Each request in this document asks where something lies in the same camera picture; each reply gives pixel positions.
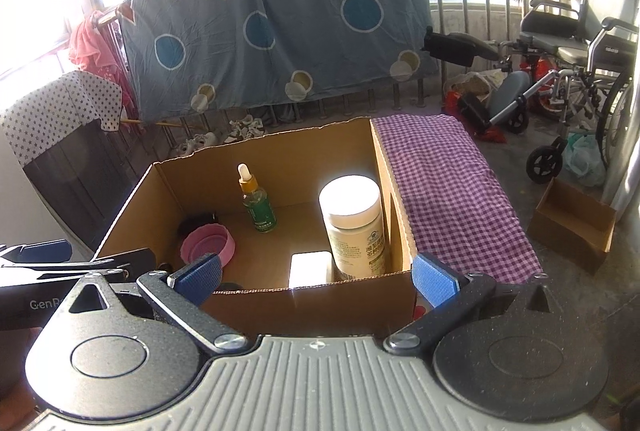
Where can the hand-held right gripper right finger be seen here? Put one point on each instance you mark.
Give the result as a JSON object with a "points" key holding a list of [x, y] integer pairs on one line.
{"points": [[435, 281]]}

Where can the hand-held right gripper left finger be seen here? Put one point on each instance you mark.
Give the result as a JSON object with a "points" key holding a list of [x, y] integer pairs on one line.
{"points": [[200, 278]]}

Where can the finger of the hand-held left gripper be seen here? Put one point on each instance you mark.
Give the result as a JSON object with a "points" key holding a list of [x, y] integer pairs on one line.
{"points": [[45, 251], [130, 261]]}

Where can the pink bowl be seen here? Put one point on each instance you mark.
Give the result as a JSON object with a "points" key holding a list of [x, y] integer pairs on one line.
{"points": [[207, 246]]}

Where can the green dropper bottle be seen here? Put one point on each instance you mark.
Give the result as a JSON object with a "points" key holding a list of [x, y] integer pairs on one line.
{"points": [[260, 211]]}

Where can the white plastic jar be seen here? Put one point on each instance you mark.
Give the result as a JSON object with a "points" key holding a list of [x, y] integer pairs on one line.
{"points": [[352, 221]]}

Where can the small white box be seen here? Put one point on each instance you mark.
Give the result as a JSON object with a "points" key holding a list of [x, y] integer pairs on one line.
{"points": [[310, 268]]}

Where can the black round object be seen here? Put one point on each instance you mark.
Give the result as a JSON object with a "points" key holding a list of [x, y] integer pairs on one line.
{"points": [[195, 223]]}

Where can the dark cabinet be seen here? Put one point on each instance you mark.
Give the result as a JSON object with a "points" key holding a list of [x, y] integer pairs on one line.
{"points": [[70, 181]]}

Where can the purple checked cloth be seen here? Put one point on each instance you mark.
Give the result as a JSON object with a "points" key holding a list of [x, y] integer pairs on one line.
{"points": [[440, 191]]}

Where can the yellow stick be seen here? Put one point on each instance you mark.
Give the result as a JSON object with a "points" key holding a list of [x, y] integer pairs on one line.
{"points": [[150, 123]]}

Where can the star patterned cloth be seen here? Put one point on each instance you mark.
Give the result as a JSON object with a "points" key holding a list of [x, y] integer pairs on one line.
{"points": [[50, 111]]}

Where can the small cardboard box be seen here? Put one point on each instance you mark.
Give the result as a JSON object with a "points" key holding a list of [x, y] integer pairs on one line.
{"points": [[570, 231]]}

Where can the red plastic bag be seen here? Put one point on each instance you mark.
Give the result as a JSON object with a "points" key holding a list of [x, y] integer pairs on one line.
{"points": [[452, 101]]}

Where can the metal railing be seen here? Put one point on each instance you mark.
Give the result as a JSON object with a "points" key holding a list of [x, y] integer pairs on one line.
{"points": [[421, 92]]}

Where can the green plastic bag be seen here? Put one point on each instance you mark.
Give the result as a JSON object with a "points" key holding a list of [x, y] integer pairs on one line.
{"points": [[585, 161]]}

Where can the beige bag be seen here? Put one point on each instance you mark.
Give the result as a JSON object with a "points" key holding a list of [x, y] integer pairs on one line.
{"points": [[472, 83]]}

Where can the pink clothes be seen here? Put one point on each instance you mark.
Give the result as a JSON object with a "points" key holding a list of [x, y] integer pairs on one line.
{"points": [[95, 51]]}

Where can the grey oval leg pad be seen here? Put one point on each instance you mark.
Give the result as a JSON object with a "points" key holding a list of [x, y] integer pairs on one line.
{"points": [[510, 88]]}

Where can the red plastic item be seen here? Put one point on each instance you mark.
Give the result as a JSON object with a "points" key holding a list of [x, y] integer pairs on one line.
{"points": [[542, 70]]}

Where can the blue printed blanket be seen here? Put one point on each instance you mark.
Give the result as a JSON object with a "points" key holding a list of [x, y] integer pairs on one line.
{"points": [[300, 36]]}

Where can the grey wheelchair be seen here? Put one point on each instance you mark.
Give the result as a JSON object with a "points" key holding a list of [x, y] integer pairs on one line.
{"points": [[555, 38]]}

